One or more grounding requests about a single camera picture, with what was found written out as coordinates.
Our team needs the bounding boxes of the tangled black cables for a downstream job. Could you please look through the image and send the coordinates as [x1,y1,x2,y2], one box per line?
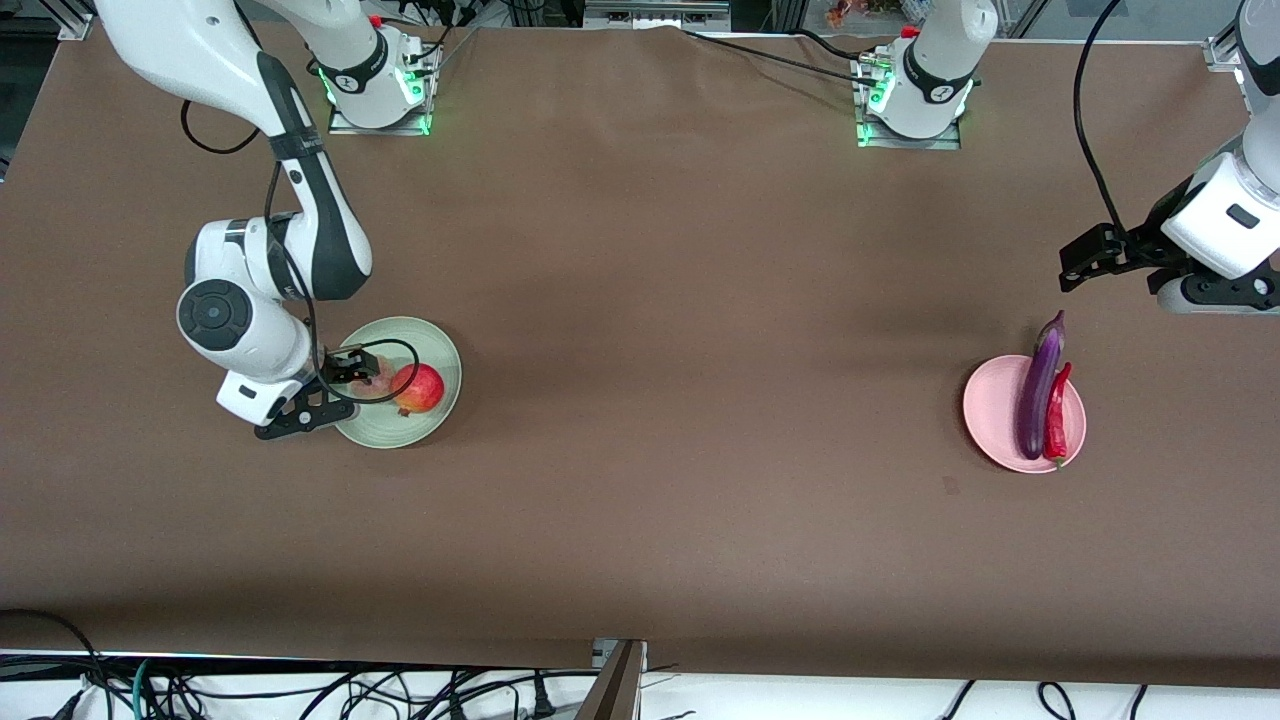
[150,665,561,720]

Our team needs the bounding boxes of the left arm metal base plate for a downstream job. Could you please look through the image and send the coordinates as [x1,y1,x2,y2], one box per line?
[857,118,963,151]

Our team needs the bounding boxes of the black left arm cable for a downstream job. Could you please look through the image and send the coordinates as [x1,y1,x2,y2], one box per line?
[1073,0,1131,236]

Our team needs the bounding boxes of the light green plate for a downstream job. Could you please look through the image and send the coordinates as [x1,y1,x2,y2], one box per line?
[330,315,462,449]

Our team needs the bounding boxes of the red pomegranate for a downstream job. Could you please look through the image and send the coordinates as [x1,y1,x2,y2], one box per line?
[392,362,447,418]

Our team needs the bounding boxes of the large black cable loop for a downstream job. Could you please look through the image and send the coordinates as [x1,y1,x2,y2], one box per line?
[0,608,116,720]

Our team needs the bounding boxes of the yellow pink peach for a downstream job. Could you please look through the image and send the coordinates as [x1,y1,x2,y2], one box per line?
[350,362,401,403]

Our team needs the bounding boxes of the red orange background items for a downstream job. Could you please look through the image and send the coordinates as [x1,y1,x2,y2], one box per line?
[825,0,906,26]

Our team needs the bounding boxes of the black cable on table cover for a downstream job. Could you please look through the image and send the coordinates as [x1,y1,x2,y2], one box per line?
[680,28,881,86]

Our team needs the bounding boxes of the pink plate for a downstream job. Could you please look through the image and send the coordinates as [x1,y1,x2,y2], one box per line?
[962,354,1087,475]

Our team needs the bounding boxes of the aluminium camera post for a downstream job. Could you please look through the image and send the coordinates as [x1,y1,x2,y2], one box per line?
[575,637,648,720]

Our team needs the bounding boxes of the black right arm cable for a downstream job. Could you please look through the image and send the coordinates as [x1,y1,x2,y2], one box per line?
[180,100,421,406]

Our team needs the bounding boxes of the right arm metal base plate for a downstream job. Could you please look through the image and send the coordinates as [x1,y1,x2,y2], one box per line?
[328,100,433,137]

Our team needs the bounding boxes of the red chili pepper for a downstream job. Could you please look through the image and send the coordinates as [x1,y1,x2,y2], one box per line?
[1043,361,1074,471]

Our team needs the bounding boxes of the purple eggplant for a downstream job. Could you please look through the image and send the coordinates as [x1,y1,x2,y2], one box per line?
[1017,309,1067,462]

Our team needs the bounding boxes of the brown table cover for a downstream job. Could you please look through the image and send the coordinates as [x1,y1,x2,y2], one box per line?
[0,20,1280,691]

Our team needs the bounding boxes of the aluminium frame rail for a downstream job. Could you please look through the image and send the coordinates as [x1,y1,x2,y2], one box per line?
[583,0,733,31]

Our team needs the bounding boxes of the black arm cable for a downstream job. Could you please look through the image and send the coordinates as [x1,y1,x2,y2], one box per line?
[180,100,421,406]
[1073,0,1131,236]

